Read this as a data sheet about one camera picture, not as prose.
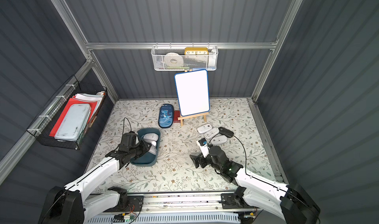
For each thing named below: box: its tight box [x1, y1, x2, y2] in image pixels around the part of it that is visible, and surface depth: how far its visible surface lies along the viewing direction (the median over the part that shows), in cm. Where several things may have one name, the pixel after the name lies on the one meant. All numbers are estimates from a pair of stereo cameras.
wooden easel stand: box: [177, 111, 210, 127], surface depth 103 cm
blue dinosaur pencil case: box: [157, 103, 174, 129], surface depth 107 cm
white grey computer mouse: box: [142, 132, 159, 155], surface depth 98 cm
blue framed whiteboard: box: [173, 69, 211, 117], surface depth 93 cm
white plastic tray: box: [54, 103, 92, 142], surface depth 68 cm
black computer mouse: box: [218, 126, 234, 138], surface depth 101 cm
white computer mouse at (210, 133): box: [203, 127, 220, 139], surface depth 100 cm
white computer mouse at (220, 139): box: [210, 135, 228, 145], surface depth 96 cm
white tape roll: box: [163, 52, 185, 67], surface depth 86 cm
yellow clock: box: [184, 46, 209, 56], surface depth 90 cm
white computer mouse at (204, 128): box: [196, 123, 213, 134], surface depth 102 cm
